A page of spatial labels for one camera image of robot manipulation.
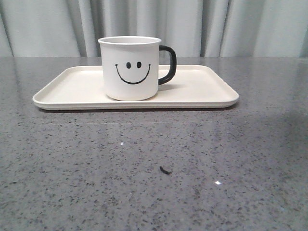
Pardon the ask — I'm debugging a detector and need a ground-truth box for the grey-white pleated curtain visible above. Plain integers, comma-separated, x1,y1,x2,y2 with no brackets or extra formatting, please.
0,0,308,57

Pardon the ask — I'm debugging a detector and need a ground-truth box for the small black debris scrap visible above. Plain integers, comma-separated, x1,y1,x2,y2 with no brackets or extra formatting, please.
159,166,172,175

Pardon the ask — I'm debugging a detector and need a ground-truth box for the white smiley mug black handle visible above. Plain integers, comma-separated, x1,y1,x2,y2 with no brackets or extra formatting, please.
98,36,177,101

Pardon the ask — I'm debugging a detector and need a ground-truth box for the cream rectangular plastic tray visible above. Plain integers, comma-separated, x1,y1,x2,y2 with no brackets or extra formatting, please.
32,65,239,111

